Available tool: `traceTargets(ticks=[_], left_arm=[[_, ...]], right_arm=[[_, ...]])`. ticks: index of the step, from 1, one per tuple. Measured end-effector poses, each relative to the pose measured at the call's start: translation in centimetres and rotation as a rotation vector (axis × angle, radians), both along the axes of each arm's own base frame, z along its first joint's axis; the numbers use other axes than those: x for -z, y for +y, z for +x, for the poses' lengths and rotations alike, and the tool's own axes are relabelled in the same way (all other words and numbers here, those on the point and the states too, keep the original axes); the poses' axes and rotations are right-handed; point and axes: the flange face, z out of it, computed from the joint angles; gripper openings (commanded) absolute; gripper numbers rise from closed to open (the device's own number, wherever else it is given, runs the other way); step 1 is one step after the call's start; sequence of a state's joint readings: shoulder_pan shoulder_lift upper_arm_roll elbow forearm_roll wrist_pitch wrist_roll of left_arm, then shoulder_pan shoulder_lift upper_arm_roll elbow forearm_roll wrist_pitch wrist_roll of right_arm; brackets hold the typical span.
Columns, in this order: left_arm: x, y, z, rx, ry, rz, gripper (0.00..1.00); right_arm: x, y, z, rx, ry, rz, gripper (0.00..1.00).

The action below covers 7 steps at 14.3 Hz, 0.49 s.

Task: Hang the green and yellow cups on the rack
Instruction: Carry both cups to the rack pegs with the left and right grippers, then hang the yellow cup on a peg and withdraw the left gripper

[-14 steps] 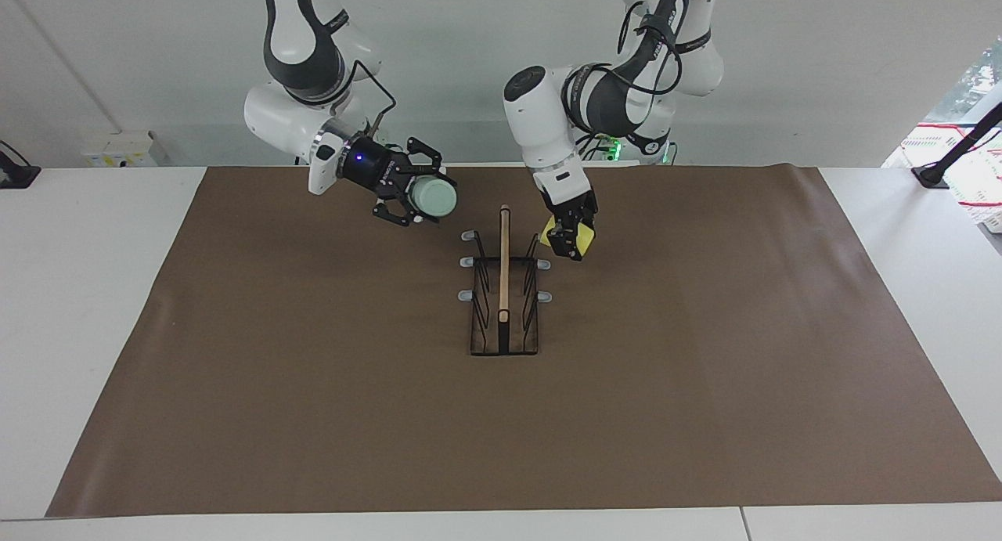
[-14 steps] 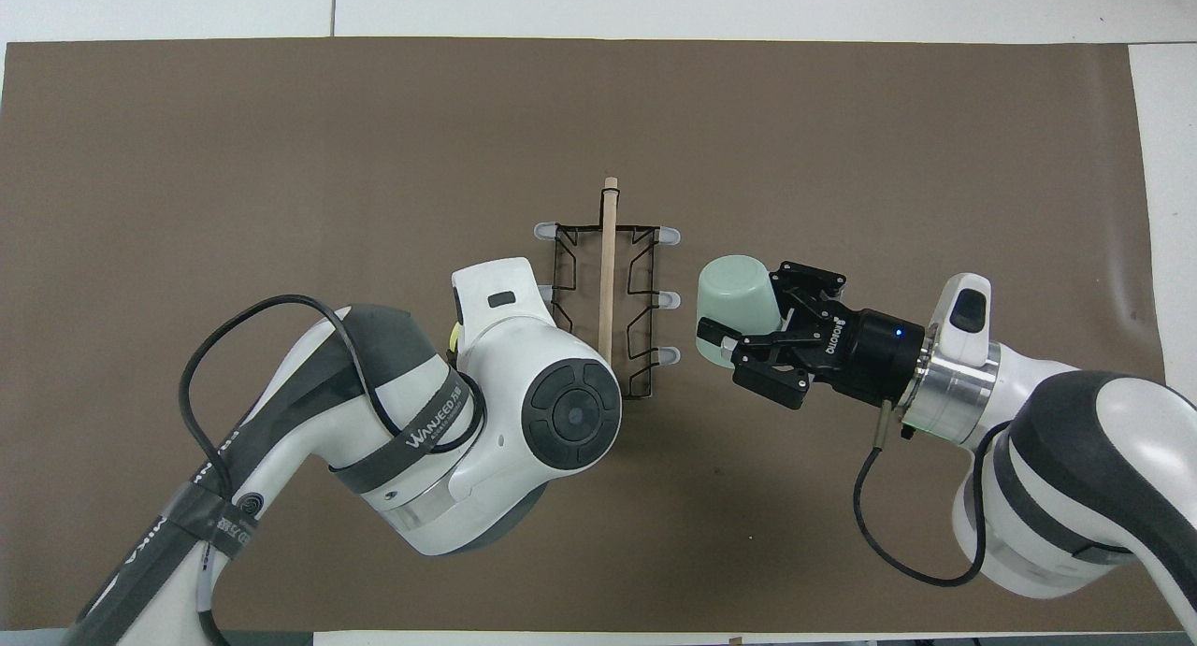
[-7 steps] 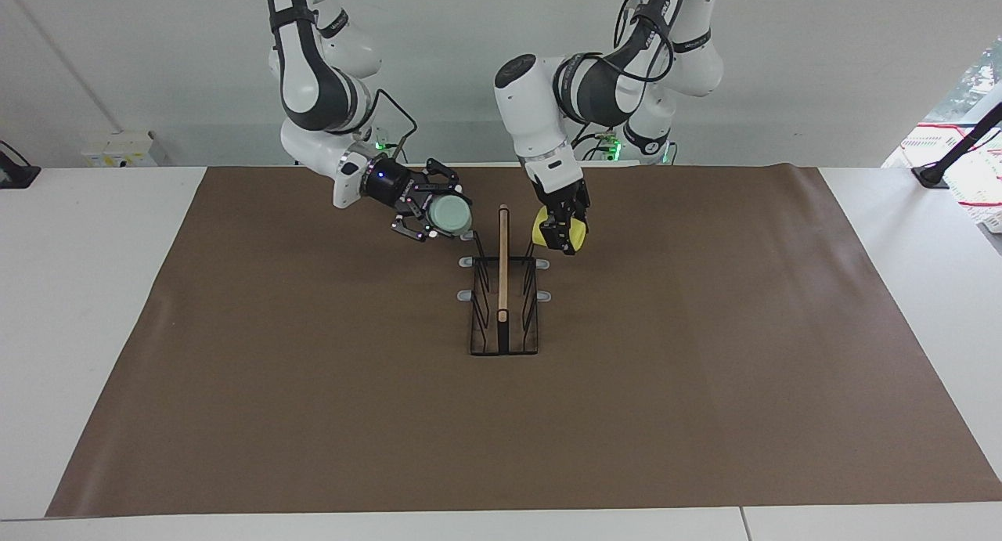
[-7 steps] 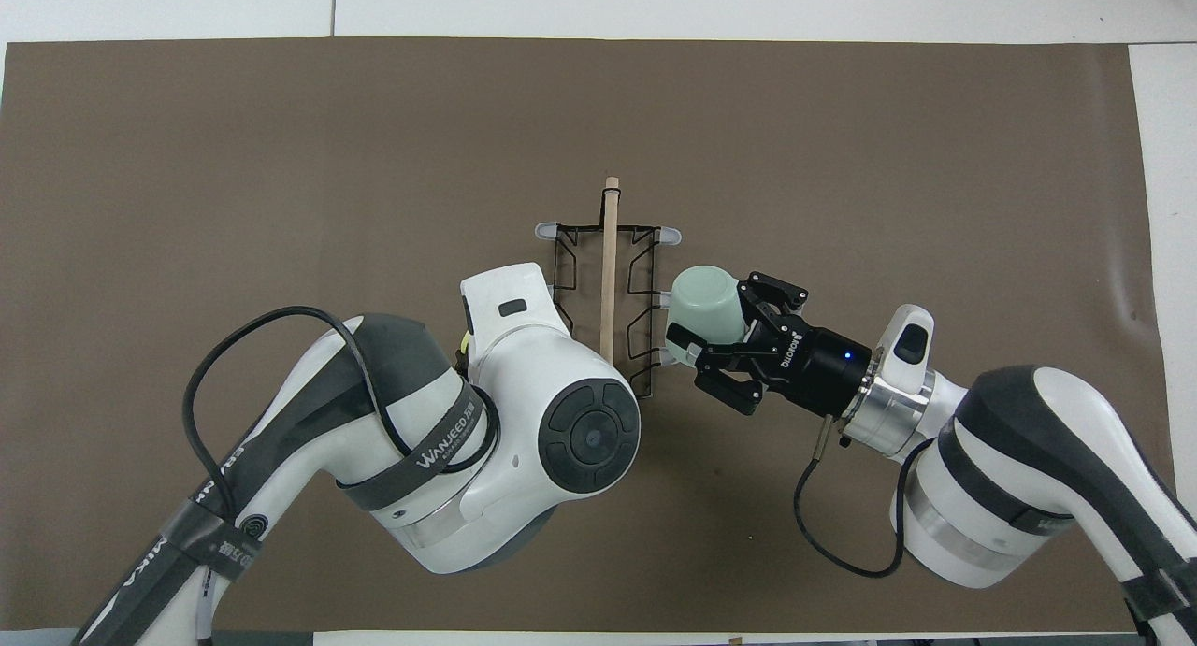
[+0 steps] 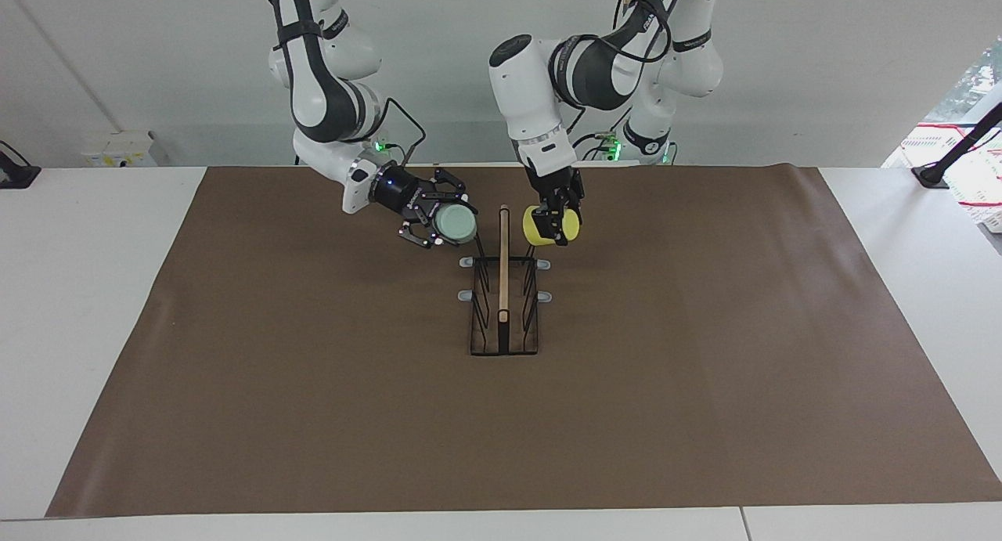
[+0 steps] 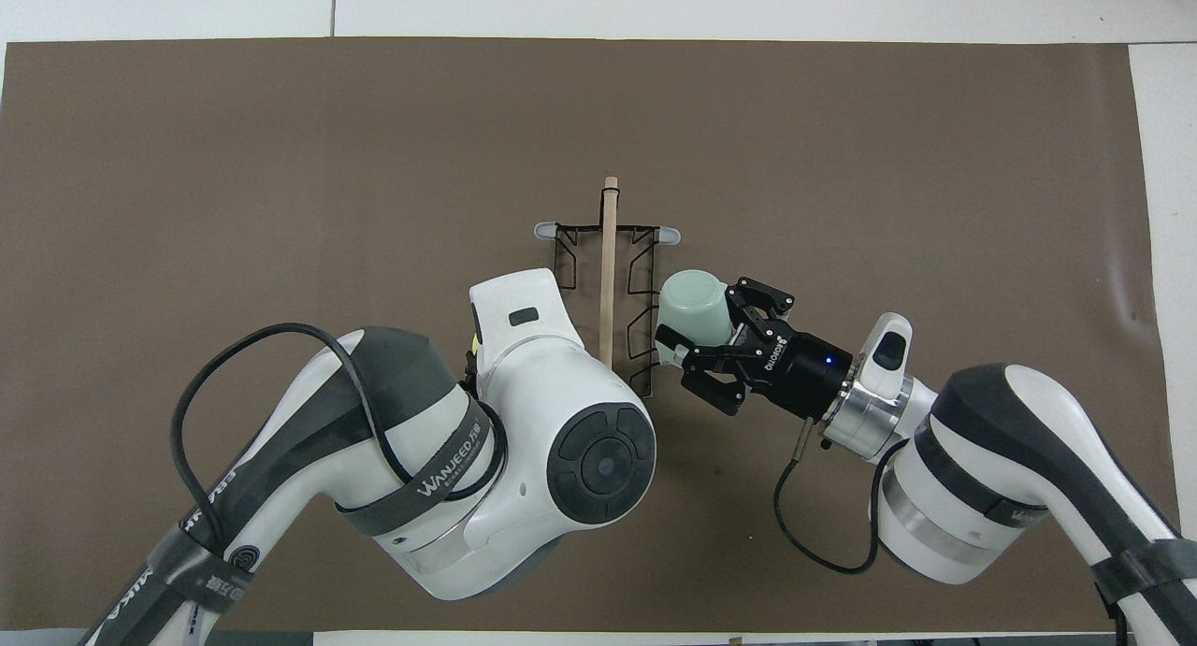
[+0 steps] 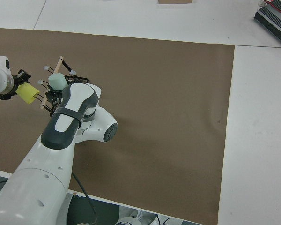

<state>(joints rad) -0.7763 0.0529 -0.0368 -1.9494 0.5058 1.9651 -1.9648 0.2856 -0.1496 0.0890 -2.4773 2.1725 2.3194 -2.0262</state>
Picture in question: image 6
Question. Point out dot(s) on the pale green plastic cup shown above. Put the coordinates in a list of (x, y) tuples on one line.
[(694, 314)]

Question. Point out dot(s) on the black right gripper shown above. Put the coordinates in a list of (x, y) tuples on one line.
[(800, 370)]

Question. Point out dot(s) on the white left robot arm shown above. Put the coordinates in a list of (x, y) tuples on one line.
[(421, 440)]

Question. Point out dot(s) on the brown table mat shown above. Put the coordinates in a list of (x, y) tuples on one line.
[(281, 160)]

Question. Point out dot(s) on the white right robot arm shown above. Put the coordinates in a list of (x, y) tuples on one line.
[(1010, 459)]

